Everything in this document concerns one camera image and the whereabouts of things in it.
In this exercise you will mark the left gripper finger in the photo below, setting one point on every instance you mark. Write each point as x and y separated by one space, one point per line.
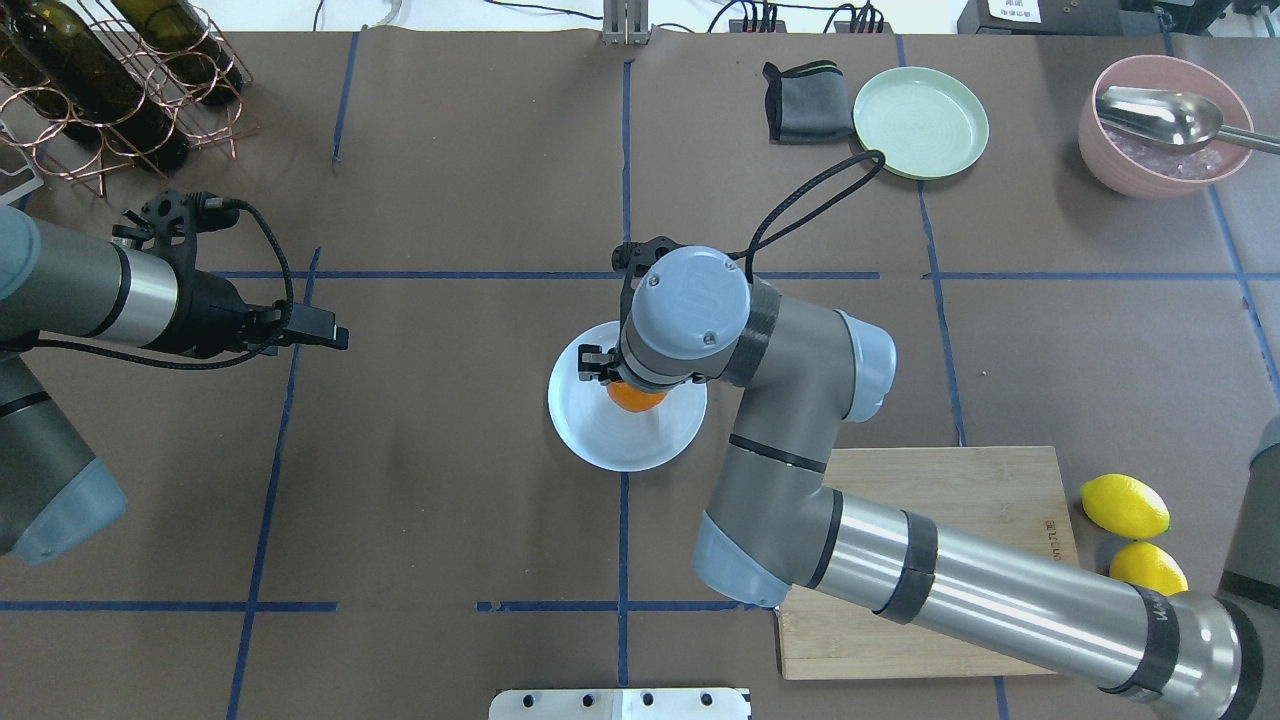
594 363

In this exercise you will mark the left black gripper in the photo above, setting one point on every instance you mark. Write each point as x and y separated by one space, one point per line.
212 312

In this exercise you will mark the orange fruit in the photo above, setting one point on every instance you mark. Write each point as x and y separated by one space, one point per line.
633 400

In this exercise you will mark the light blue plate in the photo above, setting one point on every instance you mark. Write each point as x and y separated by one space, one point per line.
599 431

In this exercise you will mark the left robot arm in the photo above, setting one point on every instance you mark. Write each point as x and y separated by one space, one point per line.
137 298

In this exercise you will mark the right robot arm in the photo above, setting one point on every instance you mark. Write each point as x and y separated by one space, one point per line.
782 517

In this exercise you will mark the light green plate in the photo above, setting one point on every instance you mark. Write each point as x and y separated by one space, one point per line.
927 124

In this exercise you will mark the dark wine bottle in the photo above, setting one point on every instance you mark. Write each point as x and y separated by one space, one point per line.
85 70
30 82
188 48

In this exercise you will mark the grey folded cloth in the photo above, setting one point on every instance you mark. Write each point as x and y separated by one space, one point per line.
807 104

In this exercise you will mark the bamboo cutting board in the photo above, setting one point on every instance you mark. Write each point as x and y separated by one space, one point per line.
1009 495

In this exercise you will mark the black computer box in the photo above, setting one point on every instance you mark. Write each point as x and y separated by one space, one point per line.
1059 18

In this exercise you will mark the yellow lemon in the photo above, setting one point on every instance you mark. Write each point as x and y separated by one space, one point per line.
1125 506
1147 565

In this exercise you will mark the pink bowl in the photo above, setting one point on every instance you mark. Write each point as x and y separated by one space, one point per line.
1148 170

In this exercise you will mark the metal scoop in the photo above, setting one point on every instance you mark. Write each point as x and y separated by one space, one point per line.
1174 118

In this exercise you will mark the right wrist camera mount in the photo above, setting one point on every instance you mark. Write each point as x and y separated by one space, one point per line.
633 260

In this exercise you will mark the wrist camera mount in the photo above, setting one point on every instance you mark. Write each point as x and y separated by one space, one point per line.
633 260
168 225

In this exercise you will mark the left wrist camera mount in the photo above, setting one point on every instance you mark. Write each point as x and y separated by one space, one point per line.
168 225

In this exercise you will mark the copper wire bottle rack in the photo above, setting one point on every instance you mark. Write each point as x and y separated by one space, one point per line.
74 150

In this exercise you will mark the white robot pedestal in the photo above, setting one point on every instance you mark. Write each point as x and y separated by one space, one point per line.
623 703

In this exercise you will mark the aluminium frame post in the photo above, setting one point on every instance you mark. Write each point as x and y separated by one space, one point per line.
626 22

